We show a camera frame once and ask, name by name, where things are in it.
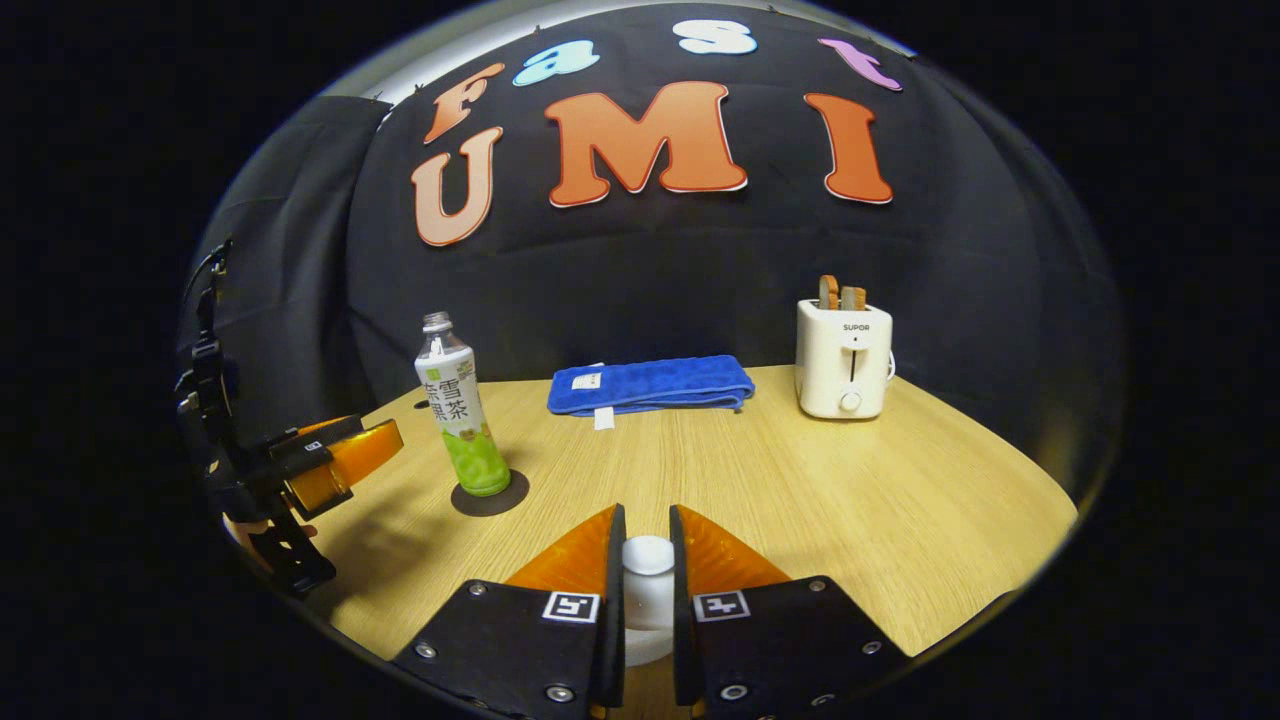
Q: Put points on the brown toast slice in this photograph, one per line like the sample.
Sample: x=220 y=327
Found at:
x=853 y=298
x=828 y=292

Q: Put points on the white teacup lid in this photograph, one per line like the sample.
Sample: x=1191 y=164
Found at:
x=648 y=580

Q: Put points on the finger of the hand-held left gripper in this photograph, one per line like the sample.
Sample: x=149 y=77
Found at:
x=320 y=435
x=365 y=455

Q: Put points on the clear water bottle green label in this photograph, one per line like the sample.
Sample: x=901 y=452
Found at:
x=455 y=400

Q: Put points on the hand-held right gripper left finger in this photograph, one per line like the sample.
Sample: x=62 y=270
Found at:
x=615 y=640

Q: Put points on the dark round coaster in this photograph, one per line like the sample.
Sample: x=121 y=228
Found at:
x=515 y=497

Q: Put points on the black backdrop cloth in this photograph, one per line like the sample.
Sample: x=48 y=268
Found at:
x=950 y=260

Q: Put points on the blue folded towel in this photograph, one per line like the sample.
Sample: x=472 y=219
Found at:
x=650 y=385

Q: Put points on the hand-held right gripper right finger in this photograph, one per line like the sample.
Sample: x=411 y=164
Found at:
x=683 y=640

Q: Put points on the white toaster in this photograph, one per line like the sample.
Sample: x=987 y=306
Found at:
x=830 y=370

